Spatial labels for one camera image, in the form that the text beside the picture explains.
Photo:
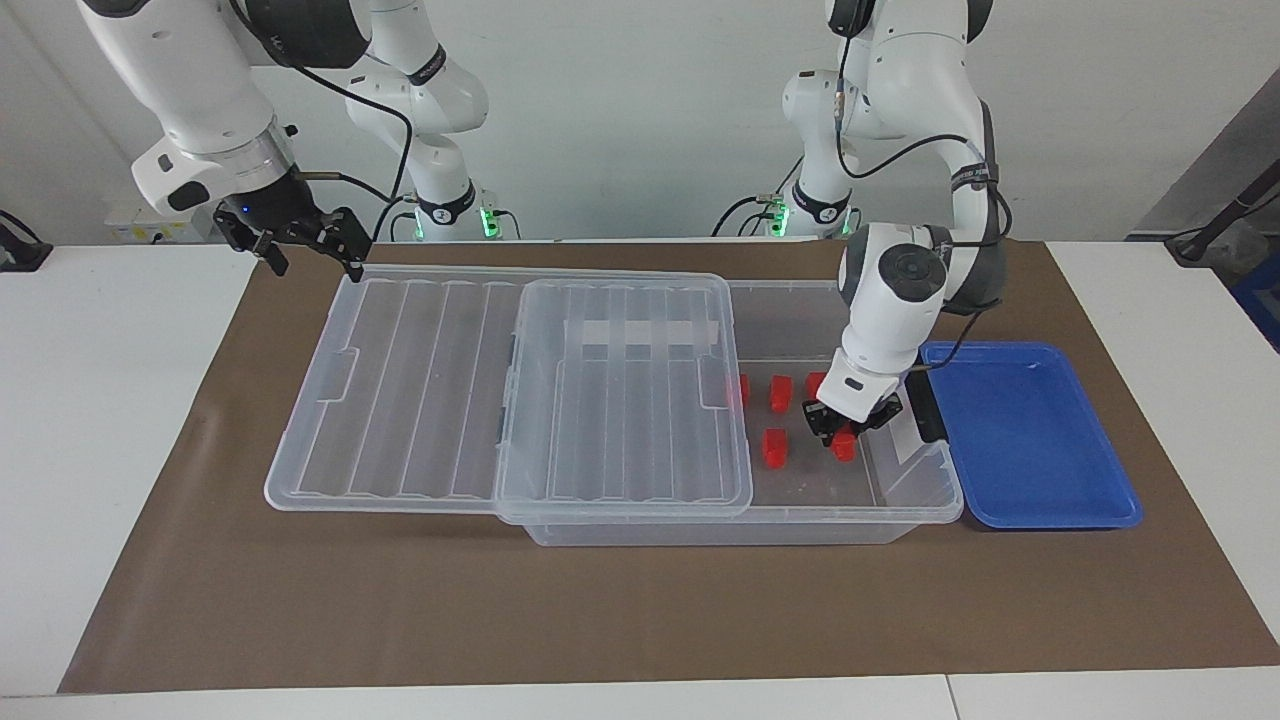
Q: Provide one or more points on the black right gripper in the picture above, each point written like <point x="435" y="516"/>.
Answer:
<point x="285" y="215"/>

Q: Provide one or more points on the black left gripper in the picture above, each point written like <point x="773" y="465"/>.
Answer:
<point x="850" y="424"/>

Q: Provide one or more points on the red block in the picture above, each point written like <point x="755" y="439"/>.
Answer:
<point x="816" y="386"/>
<point x="775" y="448"/>
<point x="743" y="392"/>
<point x="846" y="448"/>
<point x="781" y="393"/>

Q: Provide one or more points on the clear ribbed plastic lid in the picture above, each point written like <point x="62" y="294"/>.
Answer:
<point x="420" y="400"/>

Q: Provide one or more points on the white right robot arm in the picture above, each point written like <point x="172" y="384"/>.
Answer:
<point x="190" y="70"/>

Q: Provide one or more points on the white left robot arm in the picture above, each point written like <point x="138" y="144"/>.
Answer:
<point x="900" y="290"/>

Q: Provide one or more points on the blue plastic tray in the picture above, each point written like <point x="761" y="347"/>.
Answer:
<point x="1030" y="440"/>

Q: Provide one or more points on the clear plastic storage box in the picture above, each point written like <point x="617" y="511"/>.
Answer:
<point x="700" y="535"/>

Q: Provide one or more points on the brown paper table mat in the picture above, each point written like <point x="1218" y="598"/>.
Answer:
<point x="300" y="600"/>

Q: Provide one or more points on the black stand leg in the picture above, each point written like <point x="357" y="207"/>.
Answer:
<point x="1215" y="225"/>

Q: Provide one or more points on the blue crate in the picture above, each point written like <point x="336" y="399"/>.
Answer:
<point x="1262" y="300"/>

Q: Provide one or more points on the white wall socket box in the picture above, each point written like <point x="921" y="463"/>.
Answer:
<point x="140" y="225"/>

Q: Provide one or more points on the black clamp mount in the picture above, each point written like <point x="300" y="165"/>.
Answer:
<point x="22" y="250"/>

